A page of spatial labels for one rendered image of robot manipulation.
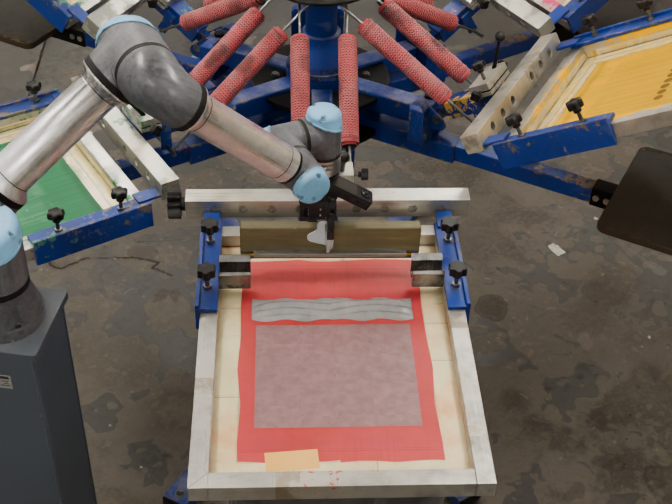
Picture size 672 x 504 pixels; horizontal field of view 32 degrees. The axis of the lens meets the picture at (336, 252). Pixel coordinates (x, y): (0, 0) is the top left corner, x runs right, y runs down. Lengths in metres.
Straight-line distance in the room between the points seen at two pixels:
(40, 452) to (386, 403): 0.70
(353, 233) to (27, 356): 0.80
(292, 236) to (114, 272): 1.69
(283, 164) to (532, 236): 2.28
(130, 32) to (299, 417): 0.83
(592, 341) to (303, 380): 1.76
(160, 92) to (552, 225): 2.64
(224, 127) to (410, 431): 0.72
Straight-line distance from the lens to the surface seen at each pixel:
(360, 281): 2.69
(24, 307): 2.23
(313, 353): 2.52
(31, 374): 2.28
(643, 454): 3.73
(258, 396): 2.43
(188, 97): 2.09
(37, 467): 2.48
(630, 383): 3.93
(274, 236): 2.61
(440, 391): 2.46
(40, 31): 3.73
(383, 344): 2.54
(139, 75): 2.09
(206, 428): 2.33
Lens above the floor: 2.73
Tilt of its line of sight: 40 degrees down
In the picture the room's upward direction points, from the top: 2 degrees clockwise
